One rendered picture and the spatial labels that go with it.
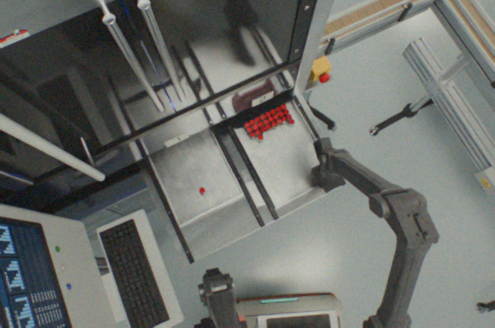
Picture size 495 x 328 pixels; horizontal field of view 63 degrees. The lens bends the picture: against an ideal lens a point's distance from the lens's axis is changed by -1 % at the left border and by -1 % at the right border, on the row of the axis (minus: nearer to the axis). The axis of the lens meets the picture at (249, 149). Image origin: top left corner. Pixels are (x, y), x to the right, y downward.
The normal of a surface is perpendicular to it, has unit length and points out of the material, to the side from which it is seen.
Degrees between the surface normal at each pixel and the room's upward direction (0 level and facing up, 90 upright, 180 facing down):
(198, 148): 0
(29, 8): 90
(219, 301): 41
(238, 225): 0
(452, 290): 0
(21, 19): 90
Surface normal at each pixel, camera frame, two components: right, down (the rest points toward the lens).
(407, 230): 0.06, -0.58
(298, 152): 0.00, -0.25
